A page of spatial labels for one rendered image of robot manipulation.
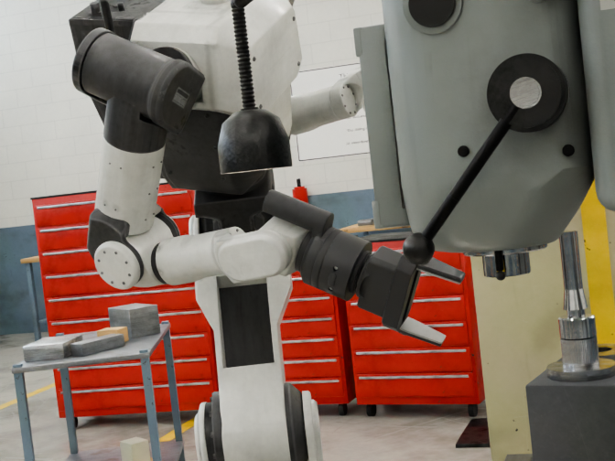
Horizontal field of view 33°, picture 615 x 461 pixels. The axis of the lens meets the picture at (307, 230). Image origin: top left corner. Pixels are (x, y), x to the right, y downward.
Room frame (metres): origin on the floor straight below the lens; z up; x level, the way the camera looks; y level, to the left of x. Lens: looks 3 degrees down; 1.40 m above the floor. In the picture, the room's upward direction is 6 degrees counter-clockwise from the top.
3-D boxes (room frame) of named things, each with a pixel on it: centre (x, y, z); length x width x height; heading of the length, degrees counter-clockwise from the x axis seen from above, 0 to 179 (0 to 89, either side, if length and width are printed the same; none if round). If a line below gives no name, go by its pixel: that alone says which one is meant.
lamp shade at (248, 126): (1.05, 0.04, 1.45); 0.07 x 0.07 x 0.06
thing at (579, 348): (1.36, -0.34, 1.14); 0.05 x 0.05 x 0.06
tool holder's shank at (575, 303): (1.36, -0.34, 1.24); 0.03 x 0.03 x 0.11
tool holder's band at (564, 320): (1.36, -0.34, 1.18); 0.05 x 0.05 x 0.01
